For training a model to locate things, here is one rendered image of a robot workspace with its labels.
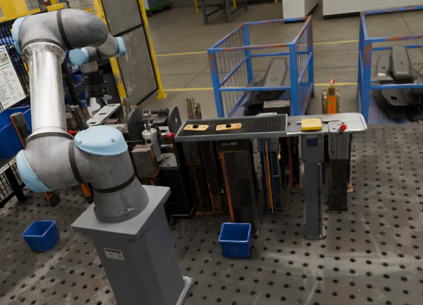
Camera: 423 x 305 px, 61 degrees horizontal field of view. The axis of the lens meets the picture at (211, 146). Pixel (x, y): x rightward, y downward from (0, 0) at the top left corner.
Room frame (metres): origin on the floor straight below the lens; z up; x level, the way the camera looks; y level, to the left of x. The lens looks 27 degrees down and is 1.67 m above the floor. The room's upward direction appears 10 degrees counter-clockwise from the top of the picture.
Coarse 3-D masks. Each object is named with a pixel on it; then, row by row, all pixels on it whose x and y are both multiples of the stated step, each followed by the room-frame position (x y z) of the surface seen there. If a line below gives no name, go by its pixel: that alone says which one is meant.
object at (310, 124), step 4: (304, 120) 1.05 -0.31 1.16; (308, 120) 1.04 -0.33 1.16; (312, 120) 1.04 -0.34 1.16; (316, 120) 1.03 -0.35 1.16; (320, 120) 1.03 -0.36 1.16; (304, 124) 1.02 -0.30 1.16; (308, 124) 1.02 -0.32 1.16; (312, 124) 1.01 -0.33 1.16; (316, 124) 1.01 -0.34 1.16; (320, 124) 1.00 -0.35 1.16; (304, 128) 1.00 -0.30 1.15; (308, 128) 1.00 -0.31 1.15; (312, 128) 1.00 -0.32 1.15; (316, 128) 0.99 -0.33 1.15; (320, 128) 0.99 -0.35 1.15
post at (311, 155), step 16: (304, 144) 1.00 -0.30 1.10; (320, 144) 0.99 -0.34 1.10; (304, 160) 1.00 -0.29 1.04; (320, 160) 0.98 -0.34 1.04; (304, 176) 1.01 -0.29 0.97; (320, 176) 0.99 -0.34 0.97; (320, 192) 0.99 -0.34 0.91; (320, 208) 0.99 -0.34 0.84; (304, 224) 1.07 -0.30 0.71; (320, 224) 0.99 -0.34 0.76
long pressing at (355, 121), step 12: (288, 120) 1.41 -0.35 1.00; (300, 120) 1.39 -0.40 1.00; (324, 120) 1.35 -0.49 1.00; (336, 120) 1.33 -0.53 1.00; (348, 120) 1.31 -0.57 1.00; (360, 120) 1.29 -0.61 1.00; (168, 132) 1.50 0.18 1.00; (288, 132) 1.29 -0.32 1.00; (324, 132) 1.24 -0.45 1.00; (360, 132) 1.20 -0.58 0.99
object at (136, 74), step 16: (96, 0) 4.15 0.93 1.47; (112, 0) 4.45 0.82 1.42; (128, 0) 4.77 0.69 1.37; (112, 16) 4.38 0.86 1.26; (128, 16) 4.69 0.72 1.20; (144, 16) 4.99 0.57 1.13; (112, 32) 4.31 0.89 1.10; (128, 32) 4.62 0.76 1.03; (144, 32) 4.95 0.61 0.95; (128, 48) 4.56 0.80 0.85; (144, 48) 4.88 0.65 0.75; (112, 64) 4.17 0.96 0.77; (128, 64) 4.47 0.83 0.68; (144, 64) 4.80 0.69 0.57; (128, 80) 4.38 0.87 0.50; (144, 80) 4.73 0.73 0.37; (160, 80) 5.01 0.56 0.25; (128, 96) 4.30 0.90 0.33; (144, 96) 4.64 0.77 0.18; (160, 96) 5.00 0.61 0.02
